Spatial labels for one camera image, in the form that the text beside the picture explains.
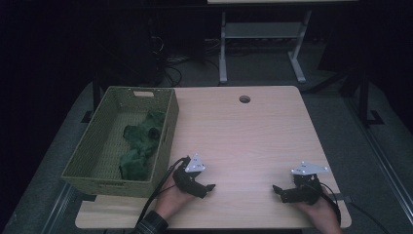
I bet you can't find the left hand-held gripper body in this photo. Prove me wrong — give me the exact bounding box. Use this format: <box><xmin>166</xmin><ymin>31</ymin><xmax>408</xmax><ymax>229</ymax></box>
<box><xmin>172</xmin><ymin>153</ymin><xmax>207</xmax><ymax>197</ymax></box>

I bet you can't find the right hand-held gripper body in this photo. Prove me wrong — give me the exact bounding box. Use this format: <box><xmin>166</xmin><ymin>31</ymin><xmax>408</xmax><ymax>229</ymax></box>
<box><xmin>286</xmin><ymin>161</ymin><xmax>329</xmax><ymax>206</ymax></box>

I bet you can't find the green fuzzy cloth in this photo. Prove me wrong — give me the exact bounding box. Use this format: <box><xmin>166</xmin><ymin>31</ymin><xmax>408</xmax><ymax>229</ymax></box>
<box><xmin>118</xmin><ymin>110</ymin><xmax>167</xmax><ymax>181</ymax></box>

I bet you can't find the green woven basket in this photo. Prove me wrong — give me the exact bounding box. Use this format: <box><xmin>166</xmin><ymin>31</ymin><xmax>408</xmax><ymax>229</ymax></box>
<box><xmin>60</xmin><ymin>85</ymin><xmax>180</xmax><ymax>199</ymax></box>

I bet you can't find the person's left hand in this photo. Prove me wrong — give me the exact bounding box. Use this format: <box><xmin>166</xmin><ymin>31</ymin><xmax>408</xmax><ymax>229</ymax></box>
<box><xmin>155</xmin><ymin>179</ymin><xmax>197</xmax><ymax>220</ymax></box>

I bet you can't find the person's right hand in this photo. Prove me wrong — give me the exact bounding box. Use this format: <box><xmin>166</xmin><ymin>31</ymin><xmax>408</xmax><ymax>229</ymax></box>
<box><xmin>293</xmin><ymin>187</ymin><xmax>343</xmax><ymax>228</ymax></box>

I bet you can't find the grey tape strip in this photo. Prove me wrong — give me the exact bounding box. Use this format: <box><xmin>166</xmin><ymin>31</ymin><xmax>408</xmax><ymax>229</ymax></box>
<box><xmin>328</xmin><ymin>192</ymin><xmax>354</xmax><ymax>203</ymax></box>

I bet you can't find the white table with metal legs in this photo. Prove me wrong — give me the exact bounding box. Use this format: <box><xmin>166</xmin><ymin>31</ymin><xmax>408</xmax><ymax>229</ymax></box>
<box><xmin>207</xmin><ymin>0</ymin><xmax>358</xmax><ymax>85</ymax></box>

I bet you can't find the left hand-held gripper cable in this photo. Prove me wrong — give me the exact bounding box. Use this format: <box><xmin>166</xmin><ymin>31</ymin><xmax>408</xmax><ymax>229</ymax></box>
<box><xmin>135</xmin><ymin>156</ymin><xmax>192</xmax><ymax>228</ymax></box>

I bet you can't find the hand-held gripper cable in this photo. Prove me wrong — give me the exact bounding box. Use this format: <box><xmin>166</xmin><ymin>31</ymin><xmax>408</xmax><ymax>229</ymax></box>
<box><xmin>135</xmin><ymin>156</ymin><xmax>192</xmax><ymax>228</ymax></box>
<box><xmin>319</xmin><ymin>180</ymin><xmax>343</xmax><ymax>226</ymax></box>

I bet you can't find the right hand-held gripper cable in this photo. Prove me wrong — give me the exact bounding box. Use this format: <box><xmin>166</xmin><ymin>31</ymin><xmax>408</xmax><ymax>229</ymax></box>
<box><xmin>319</xmin><ymin>180</ymin><xmax>343</xmax><ymax>226</ymax></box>

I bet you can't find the black floor cable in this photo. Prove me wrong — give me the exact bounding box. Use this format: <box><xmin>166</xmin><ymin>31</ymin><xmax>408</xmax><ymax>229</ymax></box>
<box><xmin>349</xmin><ymin>201</ymin><xmax>391</xmax><ymax>234</ymax></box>

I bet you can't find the metal floor rail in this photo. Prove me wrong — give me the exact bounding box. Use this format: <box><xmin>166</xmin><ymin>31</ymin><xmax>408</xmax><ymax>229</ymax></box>
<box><xmin>40</xmin><ymin>182</ymin><xmax>80</xmax><ymax>234</ymax></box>
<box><xmin>344</xmin><ymin>97</ymin><xmax>413</xmax><ymax>226</ymax></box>

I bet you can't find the black stand post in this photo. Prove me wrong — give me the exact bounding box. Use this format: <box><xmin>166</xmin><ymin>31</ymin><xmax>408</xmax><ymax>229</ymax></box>
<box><xmin>81</xmin><ymin>72</ymin><xmax>105</xmax><ymax>124</ymax></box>
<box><xmin>356</xmin><ymin>66</ymin><xmax>386</xmax><ymax>129</ymax></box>

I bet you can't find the tangle of black cables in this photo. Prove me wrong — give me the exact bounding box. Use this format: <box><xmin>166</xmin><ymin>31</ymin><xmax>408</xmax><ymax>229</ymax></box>
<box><xmin>147</xmin><ymin>33</ymin><xmax>222</xmax><ymax>88</ymax></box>

